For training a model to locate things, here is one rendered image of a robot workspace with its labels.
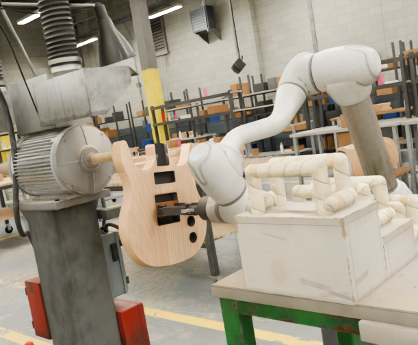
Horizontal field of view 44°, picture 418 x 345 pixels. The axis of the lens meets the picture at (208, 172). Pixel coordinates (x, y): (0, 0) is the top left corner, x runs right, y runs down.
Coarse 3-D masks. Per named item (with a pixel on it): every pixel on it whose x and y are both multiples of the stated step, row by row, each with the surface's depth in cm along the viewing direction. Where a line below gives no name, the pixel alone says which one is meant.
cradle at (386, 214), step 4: (384, 208) 119; (388, 208) 119; (380, 212) 116; (384, 212) 116; (388, 212) 117; (392, 212) 118; (380, 216) 114; (384, 216) 115; (388, 216) 116; (392, 216) 118; (380, 220) 114; (384, 220) 115; (388, 220) 117; (380, 224) 114
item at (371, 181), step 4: (364, 176) 122; (368, 176) 121; (372, 176) 120; (376, 176) 120; (380, 176) 119; (332, 180) 127; (352, 180) 123; (356, 180) 122; (360, 180) 122; (364, 180) 121; (368, 180) 120; (372, 180) 119; (376, 180) 119; (380, 180) 118; (384, 180) 119; (312, 184) 131; (368, 184) 120; (372, 184) 119; (372, 188) 120
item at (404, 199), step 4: (372, 196) 138; (392, 196) 134; (396, 196) 134; (400, 196) 133; (404, 196) 132; (408, 196) 131; (412, 196) 131; (416, 196) 131; (372, 200) 138; (392, 200) 134; (396, 200) 133; (400, 200) 132; (404, 200) 132; (408, 200) 131; (412, 200) 131; (416, 200) 131; (404, 204) 132
